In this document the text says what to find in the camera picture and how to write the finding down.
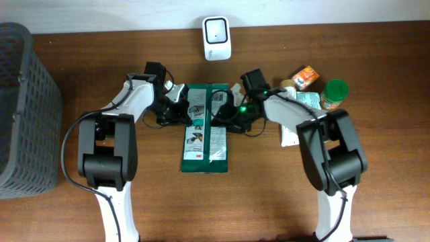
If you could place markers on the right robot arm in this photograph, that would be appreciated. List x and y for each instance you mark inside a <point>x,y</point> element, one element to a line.
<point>332,155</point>

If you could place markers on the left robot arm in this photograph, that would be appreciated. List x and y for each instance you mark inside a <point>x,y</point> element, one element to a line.
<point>107,149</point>

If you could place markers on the green lid jar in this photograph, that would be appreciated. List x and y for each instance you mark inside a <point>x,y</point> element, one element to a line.
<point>334,94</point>

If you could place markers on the white barcode scanner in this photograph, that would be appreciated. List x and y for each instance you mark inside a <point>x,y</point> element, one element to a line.
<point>216,37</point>

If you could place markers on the white tube gold cap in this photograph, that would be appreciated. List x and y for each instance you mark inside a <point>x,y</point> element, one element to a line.
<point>288,133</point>

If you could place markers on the orange tissue pack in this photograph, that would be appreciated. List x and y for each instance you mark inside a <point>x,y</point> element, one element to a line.
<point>305,77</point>

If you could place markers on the teal tissue pack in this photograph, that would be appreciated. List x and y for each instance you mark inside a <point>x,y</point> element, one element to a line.
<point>312,99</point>

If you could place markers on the green wipes package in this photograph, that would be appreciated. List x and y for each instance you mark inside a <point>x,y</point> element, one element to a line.
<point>205,147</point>

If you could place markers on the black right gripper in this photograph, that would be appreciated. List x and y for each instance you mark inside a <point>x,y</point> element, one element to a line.
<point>224,115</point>

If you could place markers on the grey plastic basket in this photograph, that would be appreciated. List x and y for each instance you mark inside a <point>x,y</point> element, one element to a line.
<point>31,117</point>

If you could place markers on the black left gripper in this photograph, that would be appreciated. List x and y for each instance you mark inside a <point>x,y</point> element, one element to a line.
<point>175,112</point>

